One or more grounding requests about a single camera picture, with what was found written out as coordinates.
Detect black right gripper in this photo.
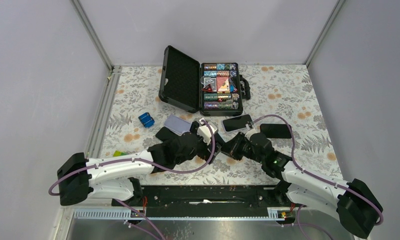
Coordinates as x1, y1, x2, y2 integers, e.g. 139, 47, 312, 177
220, 131, 265, 164

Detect bare dark blue phone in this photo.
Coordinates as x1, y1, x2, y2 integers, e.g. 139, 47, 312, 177
155, 126, 178, 142

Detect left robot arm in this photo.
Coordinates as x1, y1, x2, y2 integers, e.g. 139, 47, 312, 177
48, 120, 225, 206

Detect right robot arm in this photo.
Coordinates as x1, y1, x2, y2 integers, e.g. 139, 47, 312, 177
221, 132, 383, 239

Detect phone in white case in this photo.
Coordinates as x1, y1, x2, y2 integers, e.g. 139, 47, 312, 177
222, 114, 254, 133

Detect bare black phone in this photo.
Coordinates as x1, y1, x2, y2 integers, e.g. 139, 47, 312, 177
260, 123, 292, 139

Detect black poker chip case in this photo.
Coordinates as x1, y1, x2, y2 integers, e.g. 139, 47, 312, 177
158, 45, 251, 117

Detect red playing card box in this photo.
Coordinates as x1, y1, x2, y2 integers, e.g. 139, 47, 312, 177
216, 76, 230, 93

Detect blue toy car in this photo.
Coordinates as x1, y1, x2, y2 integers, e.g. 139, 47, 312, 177
138, 112, 155, 128

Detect floral table mat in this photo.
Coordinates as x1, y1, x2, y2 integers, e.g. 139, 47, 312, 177
99, 65, 342, 185

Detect colourful toy brick stack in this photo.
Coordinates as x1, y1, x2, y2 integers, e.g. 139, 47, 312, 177
113, 151, 128, 157

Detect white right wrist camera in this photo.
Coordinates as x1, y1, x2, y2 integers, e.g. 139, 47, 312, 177
245, 128, 257, 140

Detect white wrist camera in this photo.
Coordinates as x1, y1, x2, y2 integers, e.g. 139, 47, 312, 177
197, 118, 218, 146
245, 128, 257, 140

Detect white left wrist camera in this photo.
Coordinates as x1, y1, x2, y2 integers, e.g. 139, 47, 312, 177
197, 118, 218, 146

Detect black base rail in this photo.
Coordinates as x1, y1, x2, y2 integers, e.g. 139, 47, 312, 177
111, 185, 298, 218

